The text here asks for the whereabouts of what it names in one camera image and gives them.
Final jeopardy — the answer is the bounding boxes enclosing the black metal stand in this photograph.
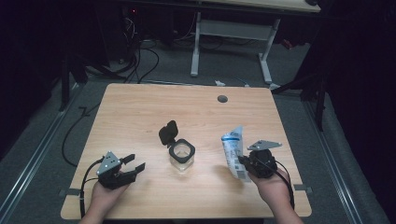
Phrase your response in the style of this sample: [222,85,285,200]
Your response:
[58,50,90,113]
[270,69,329,133]

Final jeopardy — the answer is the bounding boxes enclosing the black floor cable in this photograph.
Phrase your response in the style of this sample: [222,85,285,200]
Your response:
[61,102,103,168]

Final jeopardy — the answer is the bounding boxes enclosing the bundle of black cables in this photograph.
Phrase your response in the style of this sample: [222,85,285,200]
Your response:
[86,14,161,85]

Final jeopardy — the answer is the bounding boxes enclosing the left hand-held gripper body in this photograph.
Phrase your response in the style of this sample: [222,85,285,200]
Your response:
[95,150,128,191]

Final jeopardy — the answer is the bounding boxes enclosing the left hand-held gripper cable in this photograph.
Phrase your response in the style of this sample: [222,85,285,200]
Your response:
[79,157,106,219]

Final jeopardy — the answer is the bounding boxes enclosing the desk with white frame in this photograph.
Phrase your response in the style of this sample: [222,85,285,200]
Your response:
[190,0,322,91]

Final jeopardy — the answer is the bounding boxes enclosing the white and blue milk carton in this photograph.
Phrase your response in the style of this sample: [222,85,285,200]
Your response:
[220,125,252,183]

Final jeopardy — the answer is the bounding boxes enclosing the right hand-held gripper cable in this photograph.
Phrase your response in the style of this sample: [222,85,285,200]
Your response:
[255,152,296,210]

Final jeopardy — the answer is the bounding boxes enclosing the glass jar with black lid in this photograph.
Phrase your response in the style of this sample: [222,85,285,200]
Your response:
[158,119,197,173]

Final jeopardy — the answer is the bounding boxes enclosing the hand-held gripper cable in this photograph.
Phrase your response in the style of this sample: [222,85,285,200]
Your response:
[79,157,106,219]
[255,152,296,210]

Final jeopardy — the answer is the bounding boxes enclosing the person's right hand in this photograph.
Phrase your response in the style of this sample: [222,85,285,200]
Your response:
[248,169,292,210]

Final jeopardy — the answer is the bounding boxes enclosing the grey tape strip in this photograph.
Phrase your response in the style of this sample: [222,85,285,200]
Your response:
[58,188,82,197]
[292,183,314,192]

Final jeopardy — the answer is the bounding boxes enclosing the metal floor rail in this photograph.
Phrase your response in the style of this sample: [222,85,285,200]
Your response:
[303,98,366,224]
[0,83,84,219]

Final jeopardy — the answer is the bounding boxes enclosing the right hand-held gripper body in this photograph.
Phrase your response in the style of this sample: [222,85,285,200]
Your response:
[247,139,283,179]

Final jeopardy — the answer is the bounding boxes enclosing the person's left hand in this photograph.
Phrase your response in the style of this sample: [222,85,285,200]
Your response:
[90,182,131,209]

